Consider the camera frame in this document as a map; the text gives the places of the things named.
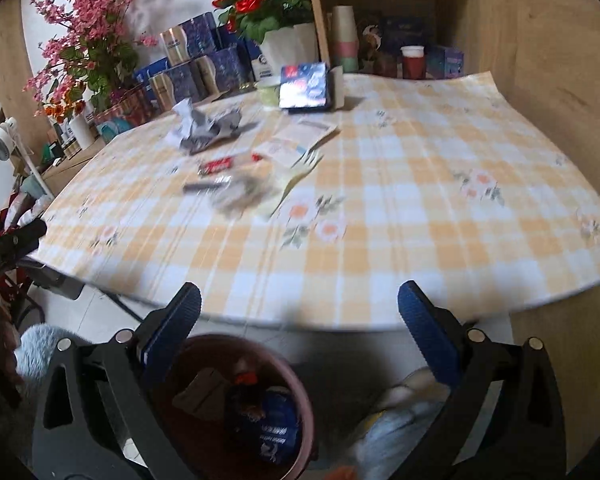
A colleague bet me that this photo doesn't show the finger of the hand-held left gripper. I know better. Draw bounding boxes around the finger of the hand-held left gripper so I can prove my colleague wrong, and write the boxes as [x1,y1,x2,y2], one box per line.
[0,218,48,268]

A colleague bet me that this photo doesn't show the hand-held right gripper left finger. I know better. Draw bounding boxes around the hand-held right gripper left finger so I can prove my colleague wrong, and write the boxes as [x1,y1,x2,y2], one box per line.
[30,281,203,480]

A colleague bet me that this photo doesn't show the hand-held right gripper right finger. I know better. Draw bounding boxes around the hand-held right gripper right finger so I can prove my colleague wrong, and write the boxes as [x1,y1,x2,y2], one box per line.
[397,281,566,480]

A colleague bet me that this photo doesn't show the brown plastic bin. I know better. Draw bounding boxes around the brown plastic bin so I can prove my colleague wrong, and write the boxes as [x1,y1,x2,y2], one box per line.
[152,334,317,480]

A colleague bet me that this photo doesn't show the grey white wrapper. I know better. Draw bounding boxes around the grey white wrapper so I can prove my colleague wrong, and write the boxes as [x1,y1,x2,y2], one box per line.
[167,99,259,156]

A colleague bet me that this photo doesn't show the blue carton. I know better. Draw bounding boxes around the blue carton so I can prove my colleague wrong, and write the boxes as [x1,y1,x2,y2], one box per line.
[279,62,349,114]

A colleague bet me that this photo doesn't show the small white fan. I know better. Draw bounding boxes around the small white fan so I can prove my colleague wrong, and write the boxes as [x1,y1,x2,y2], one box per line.
[0,117,21,161]

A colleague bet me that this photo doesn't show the yellow checked floral tablecloth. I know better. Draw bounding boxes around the yellow checked floral tablecloth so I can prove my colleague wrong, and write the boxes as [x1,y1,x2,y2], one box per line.
[27,71,600,333]

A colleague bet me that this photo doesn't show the white vase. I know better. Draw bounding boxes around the white vase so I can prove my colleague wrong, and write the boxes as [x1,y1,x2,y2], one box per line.
[67,110,98,149]

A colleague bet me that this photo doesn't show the orange flowers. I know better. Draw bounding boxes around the orange flowers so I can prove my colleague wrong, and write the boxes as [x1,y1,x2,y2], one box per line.
[44,87,88,121]

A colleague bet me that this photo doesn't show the teal container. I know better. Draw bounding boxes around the teal container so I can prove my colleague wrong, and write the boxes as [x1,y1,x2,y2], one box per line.
[99,117,131,141]

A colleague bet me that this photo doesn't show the small dark wrapper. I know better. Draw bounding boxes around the small dark wrapper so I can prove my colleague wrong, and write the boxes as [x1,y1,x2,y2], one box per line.
[182,177,231,194]

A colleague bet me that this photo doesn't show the crumpled grey tissue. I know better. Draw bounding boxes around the crumpled grey tissue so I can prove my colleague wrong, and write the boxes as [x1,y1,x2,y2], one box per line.
[207,167,276,219]

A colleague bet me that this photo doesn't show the red snack wrapper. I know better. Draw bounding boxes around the red snack wrapper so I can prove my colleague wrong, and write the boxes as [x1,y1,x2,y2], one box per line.
[200,154,264,176]

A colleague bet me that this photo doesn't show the blue gift box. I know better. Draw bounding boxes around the blue gift box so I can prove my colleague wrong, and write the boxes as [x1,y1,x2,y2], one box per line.
[217,22,263,80]
[194,46,253,97]
[134,56,172,88]
[147,62,208,111]
[159,11,220,67]

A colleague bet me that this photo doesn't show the pink blossom bouquet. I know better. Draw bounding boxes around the pink blossom bouquet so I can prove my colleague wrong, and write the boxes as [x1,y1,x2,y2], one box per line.
[22,0,159,112]

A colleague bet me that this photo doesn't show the white paper leaflet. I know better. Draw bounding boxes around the white paper leaflet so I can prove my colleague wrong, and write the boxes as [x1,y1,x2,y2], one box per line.
[254,120,341,169]

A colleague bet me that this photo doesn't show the red cup with white lid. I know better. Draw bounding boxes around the red cup with white lid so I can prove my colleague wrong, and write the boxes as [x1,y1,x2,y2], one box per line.
[400,45,427,80]

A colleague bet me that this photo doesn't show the teal blue box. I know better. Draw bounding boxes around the teal blue box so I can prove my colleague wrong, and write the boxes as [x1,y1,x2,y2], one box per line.
[426,45,465,80]

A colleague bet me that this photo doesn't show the small figurine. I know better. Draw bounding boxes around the small figurine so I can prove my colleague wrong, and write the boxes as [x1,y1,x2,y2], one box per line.
[357,20,387,74]

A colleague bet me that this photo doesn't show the dark blue shelf box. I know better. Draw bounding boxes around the dark blue shelf box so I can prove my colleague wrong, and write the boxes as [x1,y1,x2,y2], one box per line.
[380,16,426,53]

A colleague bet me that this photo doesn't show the white flower pot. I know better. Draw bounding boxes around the white flower pot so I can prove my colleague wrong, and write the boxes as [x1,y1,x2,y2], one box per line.
[257,22,321,79]

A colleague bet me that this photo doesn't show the stack of pastel paper cups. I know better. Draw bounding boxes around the stack of pastel paper cups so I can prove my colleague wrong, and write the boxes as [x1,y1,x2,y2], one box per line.
[330,5,361,74]

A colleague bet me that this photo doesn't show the wooden shelf unit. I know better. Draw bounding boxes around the wooden shelf unit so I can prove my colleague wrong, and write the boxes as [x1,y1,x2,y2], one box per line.
[305,0,481,81]

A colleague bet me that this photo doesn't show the red rose plant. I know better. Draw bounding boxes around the red rose plant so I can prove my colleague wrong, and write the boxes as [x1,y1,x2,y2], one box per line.
[212,0,314,46]

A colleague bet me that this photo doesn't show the black folding table frame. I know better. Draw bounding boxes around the black folding table frame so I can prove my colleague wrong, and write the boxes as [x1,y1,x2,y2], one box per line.
[10,257,151,331]

